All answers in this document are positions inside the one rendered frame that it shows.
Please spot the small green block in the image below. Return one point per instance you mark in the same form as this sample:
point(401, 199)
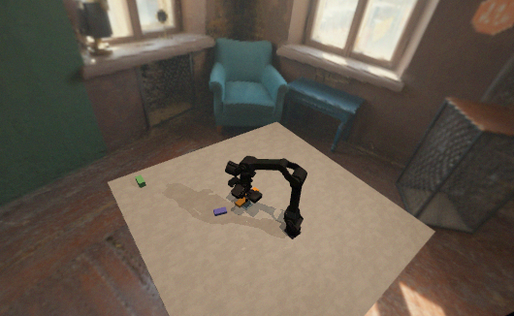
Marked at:
point(140, 181)

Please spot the purple rectangular block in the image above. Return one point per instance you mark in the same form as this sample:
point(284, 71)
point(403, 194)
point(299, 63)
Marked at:
point(220, 211)

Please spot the orange bar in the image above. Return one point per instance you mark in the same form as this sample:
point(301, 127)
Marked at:
point(241, 202)

